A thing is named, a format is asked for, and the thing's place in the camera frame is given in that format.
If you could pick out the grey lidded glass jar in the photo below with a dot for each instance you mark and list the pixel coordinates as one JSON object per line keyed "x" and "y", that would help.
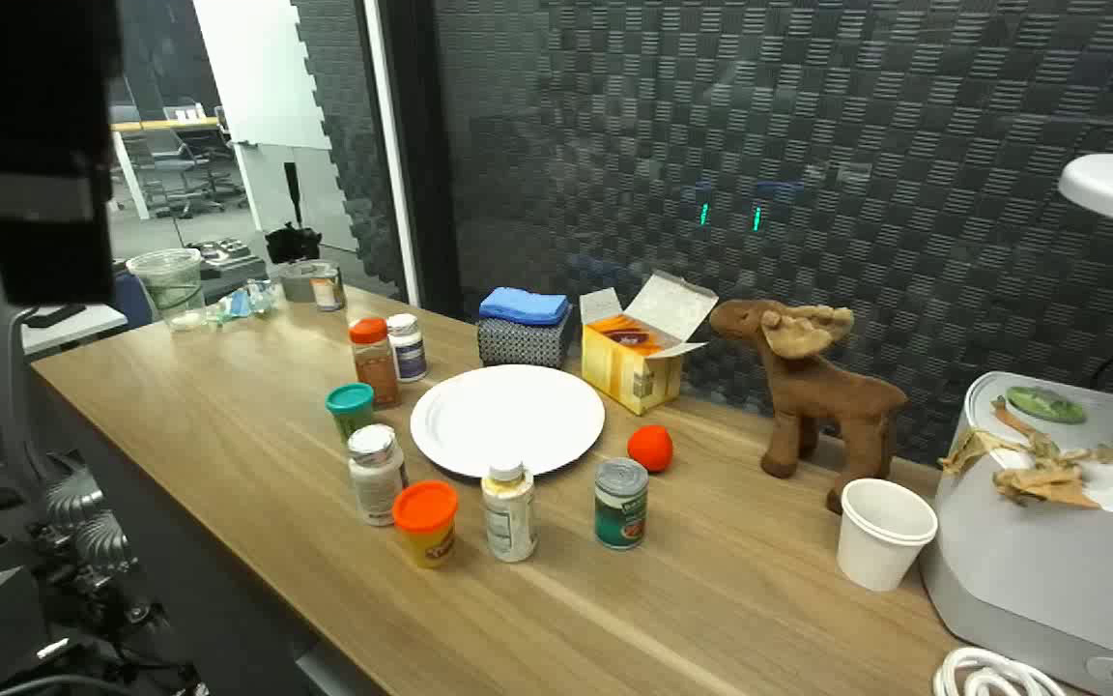
{"x": 620, "y": 508}

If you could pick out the small yellow-label vitamin bottle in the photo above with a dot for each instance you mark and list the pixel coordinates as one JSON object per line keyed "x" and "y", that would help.
{"x": 506, "y": 517}

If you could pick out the yellow tub orange lid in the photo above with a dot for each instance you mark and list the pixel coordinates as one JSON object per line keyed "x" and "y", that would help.
{"x": 427, "y": 508}

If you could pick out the green tub teal lid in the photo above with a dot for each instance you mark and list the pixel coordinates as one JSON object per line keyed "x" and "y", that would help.
{"x": 350, "y": 408}

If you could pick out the clear pill bottle white cap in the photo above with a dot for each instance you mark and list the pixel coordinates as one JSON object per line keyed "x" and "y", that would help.
{"x": 376, "y": 486}

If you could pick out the white round plate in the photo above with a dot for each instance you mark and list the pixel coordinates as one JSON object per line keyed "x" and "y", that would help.
{"x": 505, "y": 419}

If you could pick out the grey fabric box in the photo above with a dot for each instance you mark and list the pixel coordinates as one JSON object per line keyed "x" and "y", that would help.
{"x": 519, "y": 347}

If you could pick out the blue folded cloth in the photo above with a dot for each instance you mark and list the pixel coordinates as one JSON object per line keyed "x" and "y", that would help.
{"x": 524, "y": 308}

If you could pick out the open yellow cardboard box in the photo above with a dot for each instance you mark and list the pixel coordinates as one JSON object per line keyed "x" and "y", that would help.
{"x": 635, "y": 371}

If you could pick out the orange ball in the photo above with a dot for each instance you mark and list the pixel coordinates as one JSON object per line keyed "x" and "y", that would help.
{"x": 649, "y": 450}

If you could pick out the small glass jar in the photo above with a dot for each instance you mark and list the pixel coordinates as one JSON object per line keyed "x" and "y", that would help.
{"x": 326, "y": 290}

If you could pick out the brown moose plush toy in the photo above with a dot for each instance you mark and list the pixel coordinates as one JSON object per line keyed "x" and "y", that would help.
{"x": 828, "y": 393}

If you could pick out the black desk stand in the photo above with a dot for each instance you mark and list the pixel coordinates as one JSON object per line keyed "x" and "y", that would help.
{"x": 291, "y": 240}

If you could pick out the clear plastic bottle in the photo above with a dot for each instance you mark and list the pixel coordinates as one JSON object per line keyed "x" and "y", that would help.
{"x": 242, "y": 308}

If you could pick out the white paper cup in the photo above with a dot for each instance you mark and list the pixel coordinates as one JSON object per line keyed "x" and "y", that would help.
{"x": 883, "y": 543}

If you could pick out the clear plastic tub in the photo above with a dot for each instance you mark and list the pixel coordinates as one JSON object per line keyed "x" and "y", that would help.
{"x": 166, "y": 285}

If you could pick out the green round disc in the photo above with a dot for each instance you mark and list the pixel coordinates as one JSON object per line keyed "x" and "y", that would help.
{"x": 1046, "y": 405}

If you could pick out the grey white appliance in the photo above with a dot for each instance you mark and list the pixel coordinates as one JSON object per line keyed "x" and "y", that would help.
{"x": 1046, "y": 580}

